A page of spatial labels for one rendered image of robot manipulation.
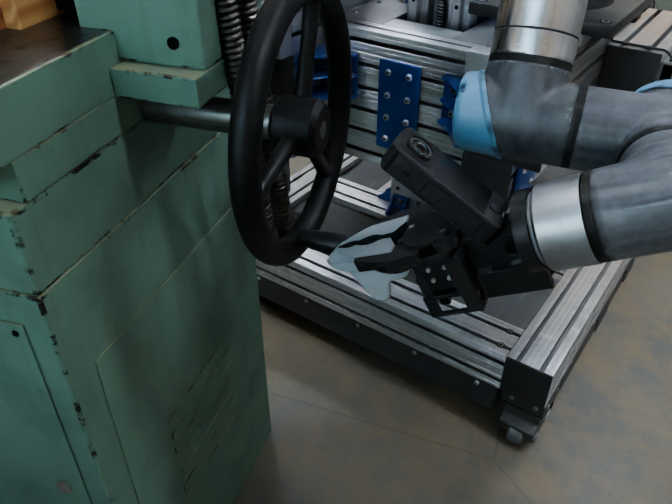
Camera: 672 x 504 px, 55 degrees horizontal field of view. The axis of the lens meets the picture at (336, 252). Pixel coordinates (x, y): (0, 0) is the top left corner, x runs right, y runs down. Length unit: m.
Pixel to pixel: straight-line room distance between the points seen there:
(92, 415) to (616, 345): 1.26
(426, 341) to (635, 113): 0.83
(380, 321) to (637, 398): 0.60
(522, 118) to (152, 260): 0.45
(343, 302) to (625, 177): 0.97
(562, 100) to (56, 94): 0.44
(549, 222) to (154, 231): 0.46
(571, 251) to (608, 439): 0.99
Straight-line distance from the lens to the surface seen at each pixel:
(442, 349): 1.33
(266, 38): 0.55
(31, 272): 0.64
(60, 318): 0.68
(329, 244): 0.66
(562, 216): 0.52
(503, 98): 0.60
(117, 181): 0.71
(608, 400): 1.56
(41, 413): 0.79
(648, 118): 0.60
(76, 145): 0.65
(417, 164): 0.53
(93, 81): 0.67
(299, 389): 1.47
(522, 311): 1.39
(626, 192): 0.52
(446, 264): 0.56
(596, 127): 0.59
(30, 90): 0.60
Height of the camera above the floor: 1.09
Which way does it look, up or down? 36 degrees down
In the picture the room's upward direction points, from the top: straight up
